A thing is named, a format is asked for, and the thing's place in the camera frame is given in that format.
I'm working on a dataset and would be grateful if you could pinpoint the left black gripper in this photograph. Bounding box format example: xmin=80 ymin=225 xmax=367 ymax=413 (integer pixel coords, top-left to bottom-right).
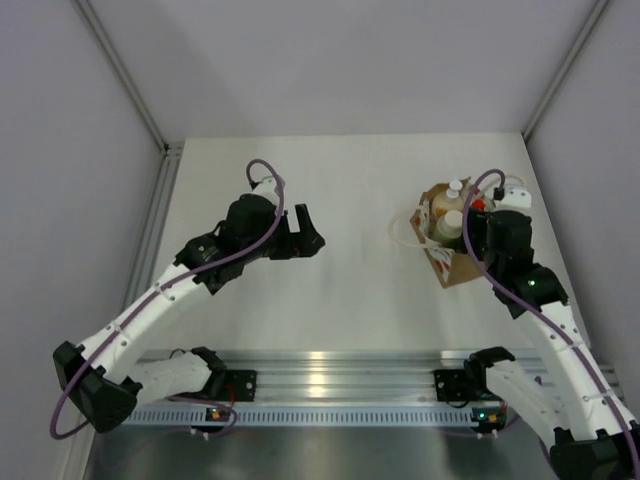
xmin=241 ymin=203 xmax=324 ymax=264

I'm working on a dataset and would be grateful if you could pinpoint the clear red-capped bottle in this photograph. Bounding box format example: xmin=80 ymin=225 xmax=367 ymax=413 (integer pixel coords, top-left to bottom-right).
xmin=470 ymin=194 xmax=495 ymax=212

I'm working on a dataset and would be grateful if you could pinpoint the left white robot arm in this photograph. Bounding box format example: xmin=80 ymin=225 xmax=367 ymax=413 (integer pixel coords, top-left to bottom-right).
xmin=53 ymin=193 xmax=325 ymax=433

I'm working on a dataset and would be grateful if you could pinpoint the white slotted cable duct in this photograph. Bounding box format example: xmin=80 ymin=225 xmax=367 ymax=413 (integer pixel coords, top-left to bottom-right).
xmin=124 ymin=405 xmax=506 ymax=429

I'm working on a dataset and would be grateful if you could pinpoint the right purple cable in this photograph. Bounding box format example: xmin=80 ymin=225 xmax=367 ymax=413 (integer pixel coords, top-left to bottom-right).
xmin=460 ymin=168 xmax=640 ymax=461

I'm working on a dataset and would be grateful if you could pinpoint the purple cable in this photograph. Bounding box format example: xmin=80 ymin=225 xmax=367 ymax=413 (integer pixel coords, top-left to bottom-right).
xmin=460 ymin=168 xmax=640 ymax=461
xmin=48 ymin=158 xmax=287 ymax=441

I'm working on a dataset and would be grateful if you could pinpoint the green white-capped bottle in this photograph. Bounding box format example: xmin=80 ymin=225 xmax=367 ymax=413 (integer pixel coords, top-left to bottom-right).
xmin=431 ymin=210 xmax=464 ymax=246

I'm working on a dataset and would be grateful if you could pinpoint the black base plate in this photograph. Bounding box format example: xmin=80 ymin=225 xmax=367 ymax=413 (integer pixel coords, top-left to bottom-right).
xmin=218 ymin=370 xmax=258 ymax=403
xmin=433 ymin=369 xmax=475 ymax=405

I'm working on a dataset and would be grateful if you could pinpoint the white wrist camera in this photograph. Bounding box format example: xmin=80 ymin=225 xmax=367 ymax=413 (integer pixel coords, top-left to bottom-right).
xmin=494 ymin=185 xmax=532 ymax=212
xmin=251 ymin=176 xmax=286 ymax=205

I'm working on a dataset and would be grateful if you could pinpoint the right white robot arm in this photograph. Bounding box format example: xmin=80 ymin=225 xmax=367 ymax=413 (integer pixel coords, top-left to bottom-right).
xmin=463 ymin=210 xmax=639 ymax=479

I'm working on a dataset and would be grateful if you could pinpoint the cream pump lotion bottle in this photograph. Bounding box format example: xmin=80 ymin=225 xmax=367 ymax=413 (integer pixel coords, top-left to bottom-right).
xmin=430 ymin=179 xmax=464 ymax=220

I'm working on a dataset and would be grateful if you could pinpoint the aluminium mounting rail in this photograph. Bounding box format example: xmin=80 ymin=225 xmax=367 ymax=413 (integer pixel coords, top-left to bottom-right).
xmin=127 ymin=349 xmax=626 ymax=404

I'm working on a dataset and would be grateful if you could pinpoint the right aluminium frame post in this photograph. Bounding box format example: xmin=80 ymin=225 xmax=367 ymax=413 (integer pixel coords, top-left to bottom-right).
xmin=521 ymin=0 xmax=613 ymax=144

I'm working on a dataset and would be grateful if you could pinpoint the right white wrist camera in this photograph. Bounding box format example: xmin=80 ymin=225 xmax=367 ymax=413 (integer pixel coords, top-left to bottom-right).
xmin=494 ymin=185 xmax=532 ymax=212

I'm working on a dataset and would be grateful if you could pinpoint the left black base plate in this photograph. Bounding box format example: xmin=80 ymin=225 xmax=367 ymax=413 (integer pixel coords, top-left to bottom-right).
xmin=218 ymin=370 xmax=258 ymax=403

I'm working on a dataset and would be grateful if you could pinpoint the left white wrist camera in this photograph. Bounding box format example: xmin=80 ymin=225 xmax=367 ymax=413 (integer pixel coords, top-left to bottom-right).
xmin=251 ymin=176 xmax=286 ymax=205

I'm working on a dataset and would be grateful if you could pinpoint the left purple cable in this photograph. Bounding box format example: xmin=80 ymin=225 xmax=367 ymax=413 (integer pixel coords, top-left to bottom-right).
xmin=48 ymin=158 xmax=287 ymax=441

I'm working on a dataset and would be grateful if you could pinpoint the left aluminium frame post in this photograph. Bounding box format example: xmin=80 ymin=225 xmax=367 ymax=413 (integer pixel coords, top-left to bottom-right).
xmin=70 ymin=0 xmax=167 ymax=152

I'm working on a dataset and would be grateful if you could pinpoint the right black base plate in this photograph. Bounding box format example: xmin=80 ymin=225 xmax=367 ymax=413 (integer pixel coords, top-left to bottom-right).
xmin=433 ymin=369 xmax=475 ymax=405

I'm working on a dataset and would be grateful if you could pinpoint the aluminium frame post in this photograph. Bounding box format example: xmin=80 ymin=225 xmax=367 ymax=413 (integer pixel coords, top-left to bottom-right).
xmin=521 ymin=0 xmax=613 ymax=144
xmin=70 ymin=0 xmax=167 ymax=152

